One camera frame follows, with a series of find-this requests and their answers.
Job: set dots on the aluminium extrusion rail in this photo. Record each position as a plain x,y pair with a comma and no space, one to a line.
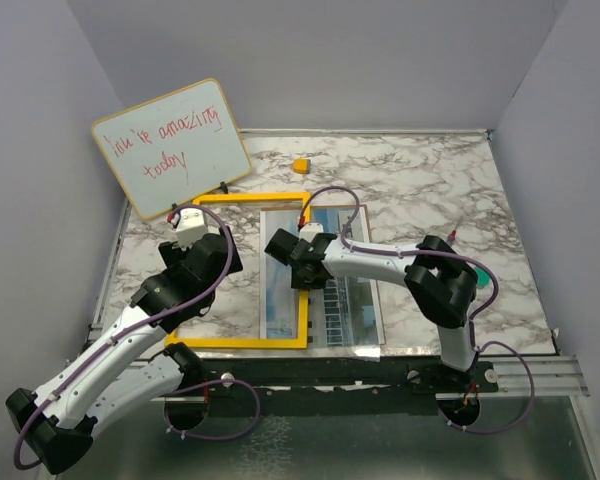
553,376

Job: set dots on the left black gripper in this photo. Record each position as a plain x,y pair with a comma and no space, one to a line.
174,255

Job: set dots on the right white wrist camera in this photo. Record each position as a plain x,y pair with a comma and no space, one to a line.
309,230

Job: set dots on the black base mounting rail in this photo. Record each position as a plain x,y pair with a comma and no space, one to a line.
348,386

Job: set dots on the teal green cube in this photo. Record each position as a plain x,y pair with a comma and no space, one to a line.
483,278

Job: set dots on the small whiteboard yellow rim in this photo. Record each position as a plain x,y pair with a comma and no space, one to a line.
173,148

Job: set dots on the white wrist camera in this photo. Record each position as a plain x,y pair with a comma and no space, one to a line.
189,226
309,230

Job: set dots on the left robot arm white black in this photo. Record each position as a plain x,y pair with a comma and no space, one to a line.
58,419

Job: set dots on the photo of white building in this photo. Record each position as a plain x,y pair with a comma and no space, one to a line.
345,310

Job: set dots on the yellow grey eraser block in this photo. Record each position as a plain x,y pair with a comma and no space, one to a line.
301,166

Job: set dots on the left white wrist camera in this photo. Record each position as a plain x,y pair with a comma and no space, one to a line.
189,226

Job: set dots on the yellow picture frame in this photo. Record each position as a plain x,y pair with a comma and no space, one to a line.
301,340

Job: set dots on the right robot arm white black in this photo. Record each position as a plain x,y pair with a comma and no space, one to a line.
440,281

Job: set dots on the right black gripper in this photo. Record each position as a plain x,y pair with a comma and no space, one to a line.
299,283

